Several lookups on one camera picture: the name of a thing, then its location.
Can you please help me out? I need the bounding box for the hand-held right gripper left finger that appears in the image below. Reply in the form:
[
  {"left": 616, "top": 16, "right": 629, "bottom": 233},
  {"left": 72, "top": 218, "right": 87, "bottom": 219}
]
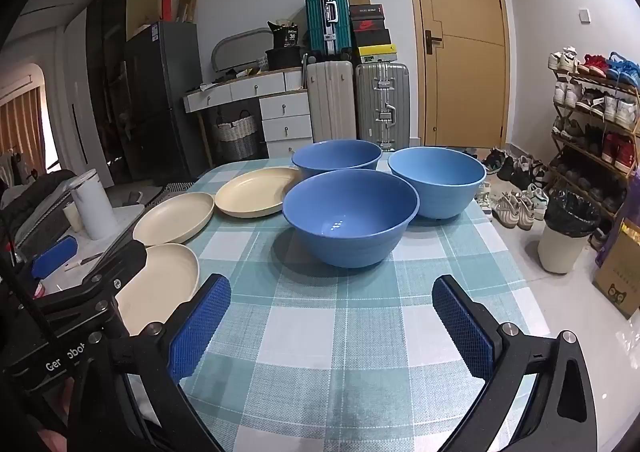
[{"left": 67, "top": 273, "right": 232, "bottom": 452}]

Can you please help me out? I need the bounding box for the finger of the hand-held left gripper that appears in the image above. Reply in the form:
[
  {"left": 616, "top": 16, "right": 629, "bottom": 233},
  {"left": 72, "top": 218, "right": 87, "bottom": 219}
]
[
  {"left": 30, "top": 236, "right": 79, "bottom": 283},
  {"left": 30, "top": 241, "right": 149, "bottom": 333}
]

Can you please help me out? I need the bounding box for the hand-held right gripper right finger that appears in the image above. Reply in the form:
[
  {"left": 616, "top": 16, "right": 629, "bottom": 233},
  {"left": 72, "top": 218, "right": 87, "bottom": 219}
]
[{"left": 431, "top": 274, "right": 598, "bottom": 452}]

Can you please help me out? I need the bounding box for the cream plate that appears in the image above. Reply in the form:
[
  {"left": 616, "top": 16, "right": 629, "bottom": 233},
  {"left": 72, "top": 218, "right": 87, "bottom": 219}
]
[
  {"left": 114, "top": 243, "right": 202, "bottom": 337},
  {"left": 132, "top": 192, "right": 216, "bottom": 247},
  {"left": 215, "top": 167, "right": 302, "bottom": 219}
]

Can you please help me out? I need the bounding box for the blue bowl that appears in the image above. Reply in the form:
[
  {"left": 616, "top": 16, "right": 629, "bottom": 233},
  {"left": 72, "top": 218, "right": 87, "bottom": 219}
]
[
  {"left": 387, "top": 147, "right": 487, "bottom": 221},
  {"left": 282, "top": 169, "right": 420, "bottom": 269},
  {"left": 291, "top": 140, "right": 383, "bottom": 180}
]

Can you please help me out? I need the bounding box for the cream cup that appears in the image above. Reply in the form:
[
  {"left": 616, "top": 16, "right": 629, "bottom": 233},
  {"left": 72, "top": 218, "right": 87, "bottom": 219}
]
[{"left": 62, "top": 202, "right": 83, "bottom": 233}]

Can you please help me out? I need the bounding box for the grey side table white top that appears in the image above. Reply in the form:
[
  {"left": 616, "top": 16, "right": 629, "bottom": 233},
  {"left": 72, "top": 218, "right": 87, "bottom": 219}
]
[{"left": 10, "top": 182, "right": 147, "bottom": 303}]

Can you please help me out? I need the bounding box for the white cylindrical appliance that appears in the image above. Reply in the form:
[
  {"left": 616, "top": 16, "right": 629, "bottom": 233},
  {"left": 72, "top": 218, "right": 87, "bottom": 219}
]
[{"left": 69, "top": 169, "right": 118, "bottom": 240}]

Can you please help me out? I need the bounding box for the teal white checked tablecloth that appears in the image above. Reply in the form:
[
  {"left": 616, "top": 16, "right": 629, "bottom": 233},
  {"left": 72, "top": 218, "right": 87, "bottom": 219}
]
[{"left": 115, "top": 157, "right": 551, "bottom": 452}]

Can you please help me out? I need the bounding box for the white trash bin black bag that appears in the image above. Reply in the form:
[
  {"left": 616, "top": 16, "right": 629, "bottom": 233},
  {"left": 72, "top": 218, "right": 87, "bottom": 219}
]
[{"left": 537, "top": 189, "right": 601, "bottom": 275}]

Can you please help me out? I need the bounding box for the brown curtain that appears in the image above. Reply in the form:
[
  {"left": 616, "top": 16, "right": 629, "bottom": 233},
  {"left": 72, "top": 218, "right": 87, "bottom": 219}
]
[{"left": 0, "top": 86, "right": 48, "bottom": 177}]

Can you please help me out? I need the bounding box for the cluster of assorted shoes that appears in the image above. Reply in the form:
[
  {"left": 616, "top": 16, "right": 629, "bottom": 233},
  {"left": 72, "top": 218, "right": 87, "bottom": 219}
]
[{"left": 472, "top": 147, "right": 551, "bottom": 231}]

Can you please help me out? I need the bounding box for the cardboard box with cat print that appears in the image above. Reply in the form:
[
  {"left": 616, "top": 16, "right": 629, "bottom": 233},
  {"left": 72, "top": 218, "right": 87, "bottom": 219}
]
[{"left": 592, "top": 217, "right": 640, "bottom": 320}]

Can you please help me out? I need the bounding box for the woven laundry basket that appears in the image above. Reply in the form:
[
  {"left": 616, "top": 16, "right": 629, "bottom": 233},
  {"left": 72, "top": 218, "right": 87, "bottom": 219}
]
[{"left": 212, "top": 110, "right": 261, "bottom": 160}]

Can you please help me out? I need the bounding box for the purple bag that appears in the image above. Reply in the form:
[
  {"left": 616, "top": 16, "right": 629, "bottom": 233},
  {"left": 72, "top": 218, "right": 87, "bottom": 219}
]
[{"left": 595, "top": 202, "right": 640, "bottom": 267}]

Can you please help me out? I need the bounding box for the black refrigerator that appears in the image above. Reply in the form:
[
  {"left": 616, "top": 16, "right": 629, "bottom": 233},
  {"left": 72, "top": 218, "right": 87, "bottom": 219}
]
[{"left": 122, "top": 22, "right": 211, "bottom": 177}]

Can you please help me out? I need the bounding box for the white wardrobe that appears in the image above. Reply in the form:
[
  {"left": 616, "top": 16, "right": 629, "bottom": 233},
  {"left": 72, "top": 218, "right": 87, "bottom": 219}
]
[{"left": 47, "top": 6, "right": 108, "bottom": 177}]

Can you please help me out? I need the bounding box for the dark tall cabinet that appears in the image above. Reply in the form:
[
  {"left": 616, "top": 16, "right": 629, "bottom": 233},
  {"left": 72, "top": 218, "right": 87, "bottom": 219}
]
[{"left": 84, "top": 0, "right": 161, "bottom": 183}]

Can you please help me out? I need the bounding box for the white desk with drawers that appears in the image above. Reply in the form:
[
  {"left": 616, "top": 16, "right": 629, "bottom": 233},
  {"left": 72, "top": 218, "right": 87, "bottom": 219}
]
[{"left": 182, "top": 68, "right": 316, "bottom": 160}]

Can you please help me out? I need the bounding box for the grey suitcase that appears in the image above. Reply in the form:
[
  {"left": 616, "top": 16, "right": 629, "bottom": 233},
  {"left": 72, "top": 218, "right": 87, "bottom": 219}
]
[{"left": 355, "top": 62, "right": 412, "bottom": 153}]

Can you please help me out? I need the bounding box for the tan wooden door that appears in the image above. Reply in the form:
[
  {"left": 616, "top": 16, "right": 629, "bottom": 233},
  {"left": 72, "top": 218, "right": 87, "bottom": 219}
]
[{"left": 401, "top": 0, "right": 511, "bottom": 150}]

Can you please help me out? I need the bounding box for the arched mirror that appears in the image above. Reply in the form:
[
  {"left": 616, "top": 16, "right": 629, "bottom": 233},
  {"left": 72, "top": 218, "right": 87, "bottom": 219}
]
[{"left": 211, "top": 28, "right": 273, "bottom": 72}]

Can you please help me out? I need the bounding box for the beige suitcase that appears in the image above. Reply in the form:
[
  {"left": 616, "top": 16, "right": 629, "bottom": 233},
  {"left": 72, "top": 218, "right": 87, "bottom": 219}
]
[{"left": 303, "top": 59, "right": 357, "bottom": 143}]

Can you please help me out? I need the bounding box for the black storage box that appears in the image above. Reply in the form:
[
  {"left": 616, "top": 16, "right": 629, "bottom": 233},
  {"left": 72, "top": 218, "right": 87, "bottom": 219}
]
[{"left": 264, "top": 46, "right": 304, "bottom": 71}]

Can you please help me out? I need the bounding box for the black paper bag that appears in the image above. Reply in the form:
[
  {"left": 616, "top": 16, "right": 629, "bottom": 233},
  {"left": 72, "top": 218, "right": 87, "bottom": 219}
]
[{"left": 267, "top": 19, "right": 300, "bottom": 50}]

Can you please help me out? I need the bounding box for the yellow black shoe box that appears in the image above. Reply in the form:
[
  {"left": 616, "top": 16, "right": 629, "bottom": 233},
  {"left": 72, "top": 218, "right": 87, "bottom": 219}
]
[{"left": 356, "top": 44, "right": 398, "bottom": 65}]

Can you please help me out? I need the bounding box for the teal suitcase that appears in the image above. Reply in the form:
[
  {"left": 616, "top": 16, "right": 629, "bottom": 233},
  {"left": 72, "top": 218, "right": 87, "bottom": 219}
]
[{"left": 303, "top": 0, "right": 351, "bottom": 57}]

